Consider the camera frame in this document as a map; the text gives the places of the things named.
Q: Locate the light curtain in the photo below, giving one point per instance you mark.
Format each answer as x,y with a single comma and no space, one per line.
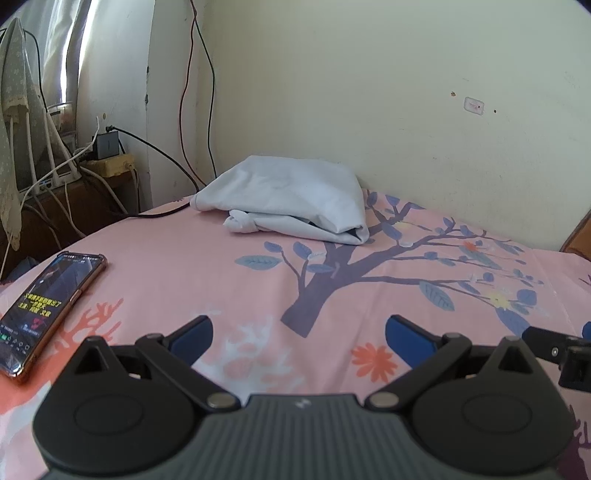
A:
55,37

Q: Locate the smartphone in clear case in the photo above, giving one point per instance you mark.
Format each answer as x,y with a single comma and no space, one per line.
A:
46,304

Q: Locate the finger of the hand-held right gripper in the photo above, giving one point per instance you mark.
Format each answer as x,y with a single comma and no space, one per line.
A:
540,344

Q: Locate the pink printed bedsheet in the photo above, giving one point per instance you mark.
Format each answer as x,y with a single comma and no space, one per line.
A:
184,277

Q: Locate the white router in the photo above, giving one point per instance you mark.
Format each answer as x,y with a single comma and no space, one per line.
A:
53,181

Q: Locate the grey power adapter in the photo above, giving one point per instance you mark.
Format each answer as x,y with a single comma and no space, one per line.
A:
107,145

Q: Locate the white wall sticker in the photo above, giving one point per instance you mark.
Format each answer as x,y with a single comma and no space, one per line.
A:
474,106

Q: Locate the white garment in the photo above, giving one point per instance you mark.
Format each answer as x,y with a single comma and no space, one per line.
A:
286,194

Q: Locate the brown wooden cabinet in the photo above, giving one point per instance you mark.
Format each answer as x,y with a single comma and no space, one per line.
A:
92,207

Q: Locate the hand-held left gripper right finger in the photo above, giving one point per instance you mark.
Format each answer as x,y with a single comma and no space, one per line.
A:
406,339

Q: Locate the yellowed power strip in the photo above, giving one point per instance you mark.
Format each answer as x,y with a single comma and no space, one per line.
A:
111,165

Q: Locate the grey floral cloth cover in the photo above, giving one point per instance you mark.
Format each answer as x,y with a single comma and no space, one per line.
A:
16,69

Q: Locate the wooden headboard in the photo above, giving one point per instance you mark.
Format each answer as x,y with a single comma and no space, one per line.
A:
579,244

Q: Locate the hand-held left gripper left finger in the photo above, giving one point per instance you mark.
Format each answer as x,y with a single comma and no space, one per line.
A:
194,337

